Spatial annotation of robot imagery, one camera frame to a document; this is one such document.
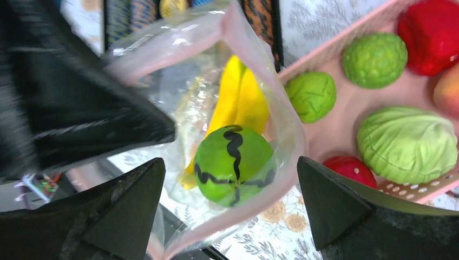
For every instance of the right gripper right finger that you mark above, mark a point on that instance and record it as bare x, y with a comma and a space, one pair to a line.
352, 221

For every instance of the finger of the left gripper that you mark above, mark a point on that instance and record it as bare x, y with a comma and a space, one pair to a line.
59, 108

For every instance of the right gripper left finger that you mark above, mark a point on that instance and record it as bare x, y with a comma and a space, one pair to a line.
109, 221

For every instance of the green striped toy watermelon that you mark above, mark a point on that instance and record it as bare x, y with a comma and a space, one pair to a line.
233, 164

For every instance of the small green toy cabbage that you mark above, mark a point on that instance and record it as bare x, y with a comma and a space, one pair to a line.
312, 94

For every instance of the clear zip top bag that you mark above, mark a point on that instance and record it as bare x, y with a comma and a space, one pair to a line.
188, 91

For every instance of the yellow toy banana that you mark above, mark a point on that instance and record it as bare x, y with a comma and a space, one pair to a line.
240, 100

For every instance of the green bumpy toy fruit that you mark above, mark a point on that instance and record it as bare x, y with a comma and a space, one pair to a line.
375, 60

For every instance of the red toy apple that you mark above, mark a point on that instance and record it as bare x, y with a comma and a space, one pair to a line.
352, 168

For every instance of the pink plastic basket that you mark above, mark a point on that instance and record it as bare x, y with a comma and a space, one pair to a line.
336, 133

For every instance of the light green toy cabbage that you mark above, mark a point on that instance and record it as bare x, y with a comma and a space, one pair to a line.
406, 144

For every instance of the orange toy peach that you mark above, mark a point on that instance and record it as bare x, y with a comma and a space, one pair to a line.
446, 93

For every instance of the red toy pepper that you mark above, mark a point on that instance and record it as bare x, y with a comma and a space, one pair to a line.
430, 32

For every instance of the black poker chip case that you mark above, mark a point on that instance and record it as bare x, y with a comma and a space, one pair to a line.
245, 26

